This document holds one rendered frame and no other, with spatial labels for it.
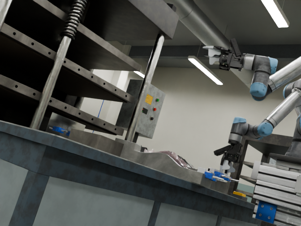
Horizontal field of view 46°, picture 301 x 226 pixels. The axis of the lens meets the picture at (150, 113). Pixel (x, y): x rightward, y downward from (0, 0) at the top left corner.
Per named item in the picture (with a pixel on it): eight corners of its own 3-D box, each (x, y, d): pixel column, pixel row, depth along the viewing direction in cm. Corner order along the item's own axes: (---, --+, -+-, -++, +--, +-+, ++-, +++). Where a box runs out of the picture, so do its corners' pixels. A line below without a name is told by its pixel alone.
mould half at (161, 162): (210, 189, 191) (215, 168, 192) (199, 184, 167) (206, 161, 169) (128, 164, 210) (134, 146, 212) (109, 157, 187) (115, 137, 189)
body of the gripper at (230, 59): (217, 61, 174) (242, 66, 170) (221, 46, 177) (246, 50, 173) (217, 69, 181) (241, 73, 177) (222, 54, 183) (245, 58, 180)
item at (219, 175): (231, 183, 198) (233, 174, 199) (227, 181, 194) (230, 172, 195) (210, 178, 206) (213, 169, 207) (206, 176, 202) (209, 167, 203)
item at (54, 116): (76, 151, 225) (85, 125, 228) (42, 140, 205) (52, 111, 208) (33, 138, 257) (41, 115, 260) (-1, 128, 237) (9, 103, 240)
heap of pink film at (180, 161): (191, 171, 193) (195, 157, 194) (182, 167, 177) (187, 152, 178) (148, 159, 203) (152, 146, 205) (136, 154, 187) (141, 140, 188)
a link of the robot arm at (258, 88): (264, 100, 175) (269, 80, 177) (265, 93, 165) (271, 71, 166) (248, 97, 177) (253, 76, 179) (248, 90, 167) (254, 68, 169)
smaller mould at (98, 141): (119, 158, 159) (124, 144, 160) (96, 151, 147) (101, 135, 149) (90, 150, 171) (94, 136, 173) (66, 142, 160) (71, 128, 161)
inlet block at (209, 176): (223, 185, 174) (225, 175, 175) (221, 184, 169) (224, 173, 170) (197, 178, 179) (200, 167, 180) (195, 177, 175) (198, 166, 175)
